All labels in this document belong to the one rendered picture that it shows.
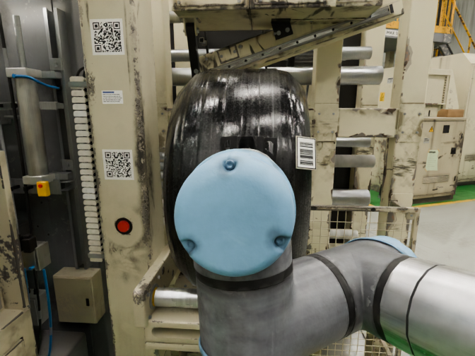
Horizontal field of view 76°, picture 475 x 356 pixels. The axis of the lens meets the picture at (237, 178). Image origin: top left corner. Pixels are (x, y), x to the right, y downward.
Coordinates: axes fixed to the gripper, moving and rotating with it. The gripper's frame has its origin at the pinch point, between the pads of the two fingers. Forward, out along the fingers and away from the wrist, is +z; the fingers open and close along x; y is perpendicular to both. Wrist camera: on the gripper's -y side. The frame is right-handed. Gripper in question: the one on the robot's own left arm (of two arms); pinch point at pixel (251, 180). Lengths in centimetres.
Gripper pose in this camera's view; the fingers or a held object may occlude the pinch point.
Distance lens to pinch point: 52.8
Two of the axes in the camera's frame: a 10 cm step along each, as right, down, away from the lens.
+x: -10.0, -0.3, 0.7
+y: 0.2, -9.9, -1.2
